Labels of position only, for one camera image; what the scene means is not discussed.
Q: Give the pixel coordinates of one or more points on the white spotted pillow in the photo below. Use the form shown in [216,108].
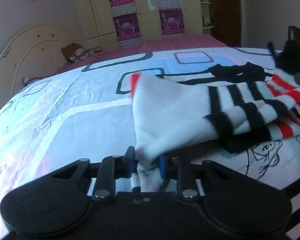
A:
[29,80]

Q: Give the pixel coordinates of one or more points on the cream bed headboard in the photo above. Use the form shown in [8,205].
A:
[34,52]

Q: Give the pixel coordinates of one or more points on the dark wooden chair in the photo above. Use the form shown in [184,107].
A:
[294,33]

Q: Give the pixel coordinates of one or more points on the lower right purple poster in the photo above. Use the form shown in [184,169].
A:
[172,22]

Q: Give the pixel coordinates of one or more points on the orange patterned cushion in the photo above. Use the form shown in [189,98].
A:
[75,52]

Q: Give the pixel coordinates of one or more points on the striped knit children's sweater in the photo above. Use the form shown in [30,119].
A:
[233,135]

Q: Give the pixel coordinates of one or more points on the cream wardrobe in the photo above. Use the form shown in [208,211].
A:
[97,24]

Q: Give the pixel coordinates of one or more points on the lower left purple poster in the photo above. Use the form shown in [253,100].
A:
[127,30]

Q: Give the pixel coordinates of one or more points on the corner shelf unit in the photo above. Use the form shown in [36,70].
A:
[206,22]

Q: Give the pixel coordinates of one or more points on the pink bed sheet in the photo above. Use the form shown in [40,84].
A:
[184,42]

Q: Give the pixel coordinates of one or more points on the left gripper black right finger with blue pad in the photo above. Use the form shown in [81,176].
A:
[183,173]

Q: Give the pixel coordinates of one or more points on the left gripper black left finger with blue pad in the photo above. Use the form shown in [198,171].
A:
[108,171]

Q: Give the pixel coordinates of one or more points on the dark wooden door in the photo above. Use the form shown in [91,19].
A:
[225,16]

